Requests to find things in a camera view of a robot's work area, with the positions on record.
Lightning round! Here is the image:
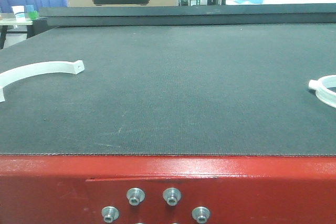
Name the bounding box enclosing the white half-ring pipe clamp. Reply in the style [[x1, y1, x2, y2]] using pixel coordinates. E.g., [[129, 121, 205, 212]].
[[1, 60, 85, 102]]

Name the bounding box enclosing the white ring pipe clamp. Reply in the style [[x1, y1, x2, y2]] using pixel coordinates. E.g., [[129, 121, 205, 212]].
[[308, 75, 336, 108]]

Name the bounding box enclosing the dark grey table mat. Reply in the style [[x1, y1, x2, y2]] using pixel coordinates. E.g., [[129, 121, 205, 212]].
[[1, 24, 335, 156]]

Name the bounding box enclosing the silver bolt upper right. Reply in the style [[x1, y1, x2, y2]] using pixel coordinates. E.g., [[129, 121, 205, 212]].
[[163, 187, 182, 206]]

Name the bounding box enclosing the silver bolt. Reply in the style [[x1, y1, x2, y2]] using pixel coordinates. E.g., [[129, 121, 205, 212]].
[[127, 188, 145, 206], [101, 206, 120, 223], [163, 187, 182, 206], [192, 206, 211, 224]]

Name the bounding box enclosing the silver bolt upper left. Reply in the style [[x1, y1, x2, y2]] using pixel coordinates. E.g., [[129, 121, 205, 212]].
[[127, 188, 145, 206]]

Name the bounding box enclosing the silver bolt lower right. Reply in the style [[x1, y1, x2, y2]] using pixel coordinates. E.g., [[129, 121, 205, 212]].
[[192, 206, 211, 224]]

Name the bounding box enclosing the silver bolt lower left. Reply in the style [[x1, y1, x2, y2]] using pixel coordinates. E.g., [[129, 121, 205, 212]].
[[101, 206, 120, 223]]

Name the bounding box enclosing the green small cup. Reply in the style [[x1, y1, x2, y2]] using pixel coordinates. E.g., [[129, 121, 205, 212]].
[[27, 10, 39, 20]]

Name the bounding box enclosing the dark raised board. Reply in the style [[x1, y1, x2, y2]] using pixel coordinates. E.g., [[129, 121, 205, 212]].
[[39, 2, 335, 27]]

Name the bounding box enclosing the white paper cup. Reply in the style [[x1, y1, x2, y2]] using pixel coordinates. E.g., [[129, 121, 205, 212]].
[[12, 5, 26, 22]]

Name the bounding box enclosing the red metal base frame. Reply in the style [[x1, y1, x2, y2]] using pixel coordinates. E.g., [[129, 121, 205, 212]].
[[1, 155, 335, 223]]

